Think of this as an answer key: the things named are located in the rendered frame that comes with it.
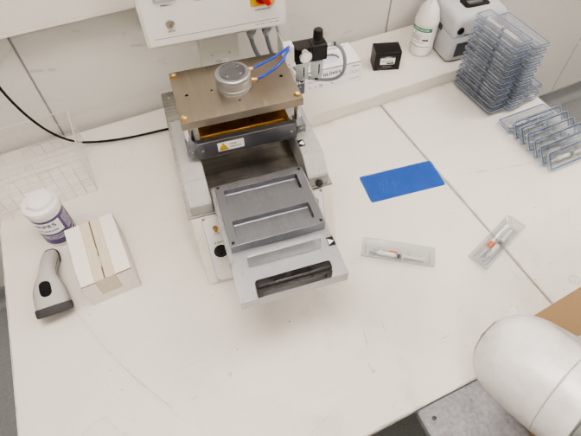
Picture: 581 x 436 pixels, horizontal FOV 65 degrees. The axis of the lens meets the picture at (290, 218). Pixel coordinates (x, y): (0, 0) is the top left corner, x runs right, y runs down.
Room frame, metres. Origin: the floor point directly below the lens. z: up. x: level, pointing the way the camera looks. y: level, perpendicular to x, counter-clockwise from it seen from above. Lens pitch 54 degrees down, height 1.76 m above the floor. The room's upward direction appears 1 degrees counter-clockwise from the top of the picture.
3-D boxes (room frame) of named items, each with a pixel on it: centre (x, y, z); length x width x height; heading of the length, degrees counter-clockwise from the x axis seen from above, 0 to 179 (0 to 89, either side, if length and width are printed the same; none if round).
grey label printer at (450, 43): (1.47, -0.61, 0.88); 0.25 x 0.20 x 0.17; 17
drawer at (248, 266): (0.54, 0.03, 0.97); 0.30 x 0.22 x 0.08; 16
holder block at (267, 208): (0.59, 0.05, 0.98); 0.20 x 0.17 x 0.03; 106
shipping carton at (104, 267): (0.59, 0.47, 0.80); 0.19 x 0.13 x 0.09; 23
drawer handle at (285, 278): (0.41, 0.00, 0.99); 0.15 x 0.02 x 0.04; 106
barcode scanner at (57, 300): (0.53, 0.59, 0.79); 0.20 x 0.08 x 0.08; 23
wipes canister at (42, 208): (0.69, 0.62, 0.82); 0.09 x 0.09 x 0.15
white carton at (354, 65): (1.28, -0.12, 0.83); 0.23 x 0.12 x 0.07; 108
